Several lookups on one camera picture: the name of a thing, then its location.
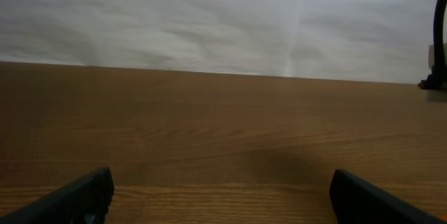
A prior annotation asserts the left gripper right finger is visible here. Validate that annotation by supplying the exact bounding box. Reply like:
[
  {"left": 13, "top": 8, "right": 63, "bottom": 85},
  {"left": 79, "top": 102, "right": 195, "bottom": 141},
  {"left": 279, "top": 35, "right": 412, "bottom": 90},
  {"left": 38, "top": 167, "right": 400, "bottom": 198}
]
[{"left": 329, "top": 169, "right": 447, "bottom": 224}]

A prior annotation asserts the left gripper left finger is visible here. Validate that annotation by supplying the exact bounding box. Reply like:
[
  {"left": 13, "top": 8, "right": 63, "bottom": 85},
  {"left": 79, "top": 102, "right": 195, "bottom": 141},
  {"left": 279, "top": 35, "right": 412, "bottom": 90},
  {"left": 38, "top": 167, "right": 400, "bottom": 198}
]
[{"left": 0, "top": 167, "right": 115, "bottom": 224}]

